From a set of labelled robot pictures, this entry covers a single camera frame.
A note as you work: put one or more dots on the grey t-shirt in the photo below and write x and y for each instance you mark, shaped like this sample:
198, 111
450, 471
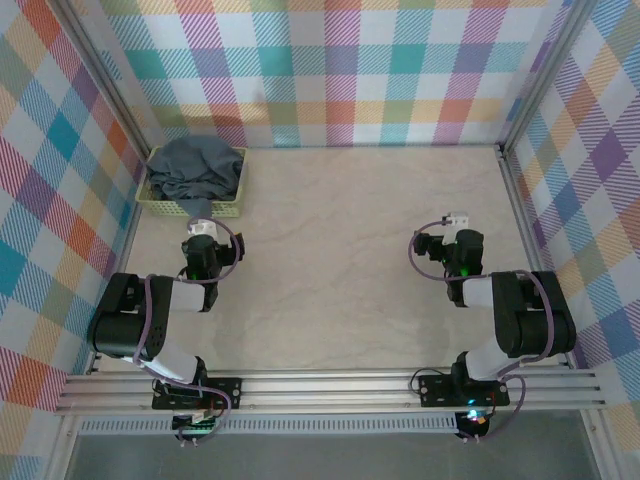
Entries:
190, 165

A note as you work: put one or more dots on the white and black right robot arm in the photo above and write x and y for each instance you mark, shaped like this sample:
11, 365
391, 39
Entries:
525, 320

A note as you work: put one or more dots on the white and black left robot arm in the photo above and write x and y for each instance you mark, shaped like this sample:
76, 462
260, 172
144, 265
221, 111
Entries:
125, 325

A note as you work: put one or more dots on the light green plastic basket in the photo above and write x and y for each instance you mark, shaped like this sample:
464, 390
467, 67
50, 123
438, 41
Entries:
160, 206

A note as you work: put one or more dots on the aluminium side rail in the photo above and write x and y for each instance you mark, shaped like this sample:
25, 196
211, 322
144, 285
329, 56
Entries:
527, 225
123, 245

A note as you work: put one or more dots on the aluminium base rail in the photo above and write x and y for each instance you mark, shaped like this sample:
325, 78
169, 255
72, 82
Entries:
325, 392

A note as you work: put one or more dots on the aluminium frame post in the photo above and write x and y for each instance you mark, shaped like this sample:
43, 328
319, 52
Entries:
106, 80
544, 75

